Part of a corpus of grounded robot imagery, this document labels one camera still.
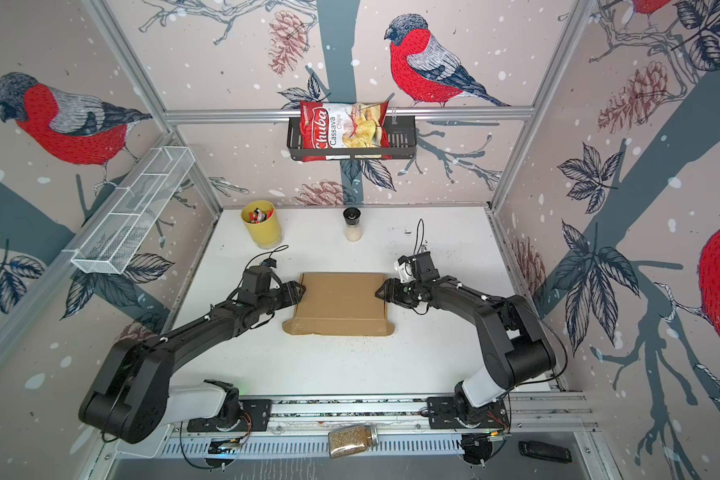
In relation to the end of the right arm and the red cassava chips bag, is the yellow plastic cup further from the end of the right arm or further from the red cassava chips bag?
the end of the right arm

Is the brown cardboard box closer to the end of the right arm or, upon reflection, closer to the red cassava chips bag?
the end of the right arm

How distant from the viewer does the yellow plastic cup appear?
3.36ft

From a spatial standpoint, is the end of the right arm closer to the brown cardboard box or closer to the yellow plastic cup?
the brown cardboard box
